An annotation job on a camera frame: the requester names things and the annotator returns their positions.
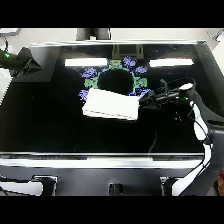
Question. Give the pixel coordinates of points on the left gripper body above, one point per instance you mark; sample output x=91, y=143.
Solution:
x=28, y=65

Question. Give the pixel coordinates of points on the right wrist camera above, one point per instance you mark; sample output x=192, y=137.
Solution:
x=163, y=86

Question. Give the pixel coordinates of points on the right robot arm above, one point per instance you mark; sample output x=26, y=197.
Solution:
x=199, y=128

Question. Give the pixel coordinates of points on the white garment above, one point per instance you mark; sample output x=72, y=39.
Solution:
x=111, y=105

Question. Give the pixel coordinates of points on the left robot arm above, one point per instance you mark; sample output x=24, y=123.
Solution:
x=8, y=59

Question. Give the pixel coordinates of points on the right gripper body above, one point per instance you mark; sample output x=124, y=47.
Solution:
x=155, y=99

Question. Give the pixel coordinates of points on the silver frame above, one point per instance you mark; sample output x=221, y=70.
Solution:
x=100, y=163

